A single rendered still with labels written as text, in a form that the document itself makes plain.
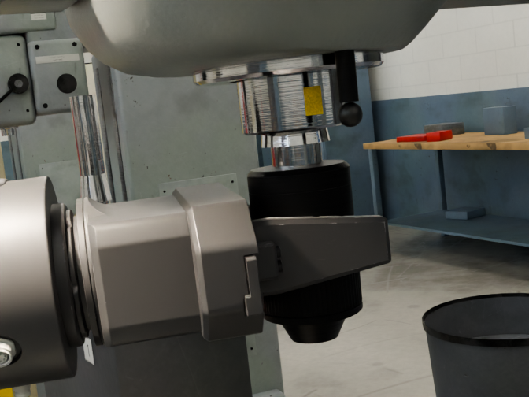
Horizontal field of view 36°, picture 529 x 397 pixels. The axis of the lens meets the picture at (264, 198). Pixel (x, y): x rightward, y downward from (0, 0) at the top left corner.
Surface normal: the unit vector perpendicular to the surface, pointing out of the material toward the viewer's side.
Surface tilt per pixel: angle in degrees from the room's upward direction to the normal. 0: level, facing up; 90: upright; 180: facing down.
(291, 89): 90
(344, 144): 90
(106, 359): 90
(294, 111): 90
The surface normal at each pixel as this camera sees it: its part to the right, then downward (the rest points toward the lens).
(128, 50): -0.45, 0.80
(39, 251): 0.11, -0.32
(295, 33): 0.33, 0.70
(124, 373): 0.53, 0.04
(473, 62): -0.90, 0.15
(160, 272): 0.18, 0.10
